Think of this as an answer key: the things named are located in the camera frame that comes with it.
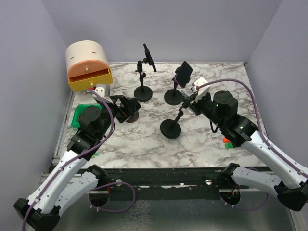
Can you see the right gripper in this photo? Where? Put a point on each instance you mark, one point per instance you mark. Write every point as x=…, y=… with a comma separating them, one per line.
x=196, y=104

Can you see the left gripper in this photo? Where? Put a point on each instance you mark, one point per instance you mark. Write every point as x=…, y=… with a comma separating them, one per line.
x=130, y=106

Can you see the black phone stand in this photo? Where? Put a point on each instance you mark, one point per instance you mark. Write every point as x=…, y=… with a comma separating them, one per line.
x=170, y=128

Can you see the grey black phone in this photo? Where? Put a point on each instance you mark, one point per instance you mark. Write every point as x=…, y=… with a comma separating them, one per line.
x=186, y=97

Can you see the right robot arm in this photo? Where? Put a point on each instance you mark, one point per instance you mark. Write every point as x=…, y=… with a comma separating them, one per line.
x=289, y=185

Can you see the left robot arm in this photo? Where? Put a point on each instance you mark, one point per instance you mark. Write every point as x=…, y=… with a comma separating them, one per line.
x=43, y=208

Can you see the back middle phone stand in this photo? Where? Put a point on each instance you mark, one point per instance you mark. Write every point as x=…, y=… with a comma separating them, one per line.
x=173, y=96

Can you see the back left phone stand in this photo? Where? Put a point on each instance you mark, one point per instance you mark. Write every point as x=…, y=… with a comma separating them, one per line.
x=142, y=93

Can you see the black phone back left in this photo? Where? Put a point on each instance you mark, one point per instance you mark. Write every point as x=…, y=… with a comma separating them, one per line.
x=149, y=58

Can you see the yellow lower drawer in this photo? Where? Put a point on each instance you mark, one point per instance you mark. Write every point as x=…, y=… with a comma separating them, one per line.
x=90, y=80

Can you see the orange upper drawer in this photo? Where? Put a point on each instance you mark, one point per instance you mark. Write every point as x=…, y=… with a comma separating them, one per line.
x=88, y=69

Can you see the green plastic bin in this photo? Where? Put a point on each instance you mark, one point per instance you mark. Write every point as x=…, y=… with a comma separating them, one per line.
x=77, y=111

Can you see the beige drawer cabinet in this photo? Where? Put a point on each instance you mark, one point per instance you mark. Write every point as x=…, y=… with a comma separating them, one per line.
x=83, y=51

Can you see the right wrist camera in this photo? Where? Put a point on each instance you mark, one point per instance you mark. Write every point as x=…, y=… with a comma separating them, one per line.
x=201, y=92

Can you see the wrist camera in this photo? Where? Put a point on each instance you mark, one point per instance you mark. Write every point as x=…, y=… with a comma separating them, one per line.
x=101, y=90
x=201, y=92

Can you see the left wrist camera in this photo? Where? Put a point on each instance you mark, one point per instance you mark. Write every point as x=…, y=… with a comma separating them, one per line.
x=101, y=90

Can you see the black front rail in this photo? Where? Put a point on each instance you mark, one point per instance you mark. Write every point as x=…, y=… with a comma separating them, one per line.
x=160, y=183

